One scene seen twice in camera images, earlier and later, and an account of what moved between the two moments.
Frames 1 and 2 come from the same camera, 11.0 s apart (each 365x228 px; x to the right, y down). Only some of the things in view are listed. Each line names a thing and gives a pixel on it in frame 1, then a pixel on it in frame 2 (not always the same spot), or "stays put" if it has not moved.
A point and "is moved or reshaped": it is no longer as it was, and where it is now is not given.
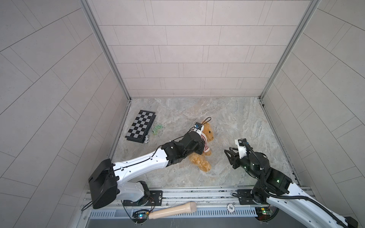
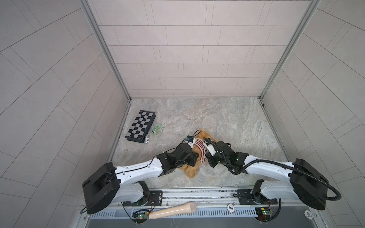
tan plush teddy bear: [201, 161] is moved or reshaped
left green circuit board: [140, 216] stays put
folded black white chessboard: [140, 127] stays put
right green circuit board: [264, 213] stays put
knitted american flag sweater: [206, 148] is moved or reshaped
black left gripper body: [197, 148] → [190, 160]
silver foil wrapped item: [147, 139] stays put
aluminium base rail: [210, 203] stays put
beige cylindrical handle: [189, 207] stays put
